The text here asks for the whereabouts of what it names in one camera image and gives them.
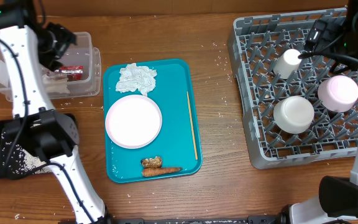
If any small white bowl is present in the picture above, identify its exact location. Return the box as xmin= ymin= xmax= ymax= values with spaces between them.
xmin=273 ymin=96 xmax=314 ymax=134

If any large white plate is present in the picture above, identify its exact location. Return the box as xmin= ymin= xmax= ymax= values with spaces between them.
xmin=105 ymin=95 xmax=162 ymax=149

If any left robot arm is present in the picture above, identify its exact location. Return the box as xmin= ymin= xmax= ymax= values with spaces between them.
xmin=0 ymin=1 xmax=113 ymax=223

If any black rectangular tray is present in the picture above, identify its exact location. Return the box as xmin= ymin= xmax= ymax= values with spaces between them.
xmin=0 ymin=114 xmax=48 ymax=180

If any white tissue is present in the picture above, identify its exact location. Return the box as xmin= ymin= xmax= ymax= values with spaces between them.
xmin=116 ymin=63 xmax=157 ymax=96
xmin=42 ymin=73 xmax=70 ymax=94

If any carrot piece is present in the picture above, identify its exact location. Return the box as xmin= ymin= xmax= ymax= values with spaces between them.
xmin=142 ymin=167 xmax=182 ymax=177

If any white cup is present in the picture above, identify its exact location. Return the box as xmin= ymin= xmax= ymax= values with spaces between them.
xmin=273 ymin=49 xmax=301 ymax=80

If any brown food scrap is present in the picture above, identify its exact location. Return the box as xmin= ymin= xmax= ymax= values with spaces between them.
xmin=140 ymin=156 xmax=162 ymax=169

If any pile of white rice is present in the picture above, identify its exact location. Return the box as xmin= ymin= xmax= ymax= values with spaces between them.
xmin=1 ymin=131 xmax=45 ymax=178

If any teal serving tray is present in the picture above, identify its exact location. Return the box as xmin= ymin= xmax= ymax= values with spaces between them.
xmin=105 ymin=58 xmax=203 ymax=184

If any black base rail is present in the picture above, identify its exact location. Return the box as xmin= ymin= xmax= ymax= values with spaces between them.
xmin=112 ymin=215 xmax=288 ymax=224

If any grey dishwasher rack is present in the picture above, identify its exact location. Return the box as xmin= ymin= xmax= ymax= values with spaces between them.
xmin=227 ymin=8 xmax=358 ymax=169

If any wooden chopstick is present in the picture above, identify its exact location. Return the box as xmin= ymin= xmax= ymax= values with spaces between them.
xmin=186 ymin=91 xmax=198 ymax=161

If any clear plastic storage bin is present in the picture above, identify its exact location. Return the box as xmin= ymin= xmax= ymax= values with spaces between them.
xmin=0 ymin=32 xmax=101 ymax=101

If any red snack wrapper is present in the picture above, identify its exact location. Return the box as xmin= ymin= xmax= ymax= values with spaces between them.
xmin=54 ymin=65 xmax=83 ymax=82

